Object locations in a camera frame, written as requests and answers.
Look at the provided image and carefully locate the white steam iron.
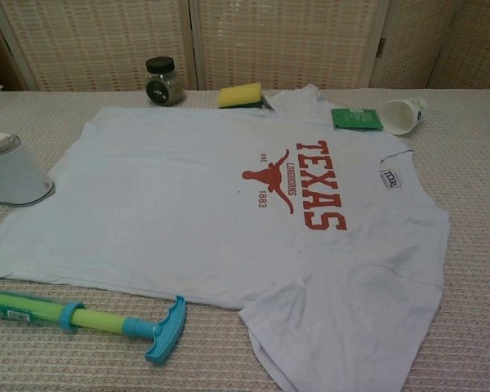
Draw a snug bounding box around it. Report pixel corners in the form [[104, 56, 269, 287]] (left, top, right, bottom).
[[0, 132, 56, 210]]

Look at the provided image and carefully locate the white Texas Longhorns T-shirt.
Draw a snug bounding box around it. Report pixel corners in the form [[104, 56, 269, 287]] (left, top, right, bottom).
[[0, 83, 451, 392]]

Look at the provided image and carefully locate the yellow and green sponge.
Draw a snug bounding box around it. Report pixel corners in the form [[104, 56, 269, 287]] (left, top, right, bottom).
[[217, 82, 270, 110]]

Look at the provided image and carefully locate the green paper packet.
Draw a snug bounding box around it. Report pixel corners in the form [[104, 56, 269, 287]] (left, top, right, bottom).
[[330, 107, 384, 132]]

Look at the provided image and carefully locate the glass jar with black lid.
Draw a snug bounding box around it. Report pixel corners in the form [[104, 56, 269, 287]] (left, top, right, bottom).
[[145, 57, 185, 107]]

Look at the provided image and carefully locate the woven folding screen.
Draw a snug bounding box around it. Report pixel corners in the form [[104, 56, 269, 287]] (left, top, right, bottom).
[[0, 0, 490, 92]]

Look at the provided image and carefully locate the white paper cup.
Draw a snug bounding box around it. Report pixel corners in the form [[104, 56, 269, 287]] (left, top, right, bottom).
[[381, 96, 429, 136]]

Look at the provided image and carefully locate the green and blue water pump toy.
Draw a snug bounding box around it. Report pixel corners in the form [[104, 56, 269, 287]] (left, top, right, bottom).
[[0, 287, 188, 363]]

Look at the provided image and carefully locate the beige woven table cloth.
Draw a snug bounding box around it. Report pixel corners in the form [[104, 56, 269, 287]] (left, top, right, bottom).
[[0, 86, 490, 392]]

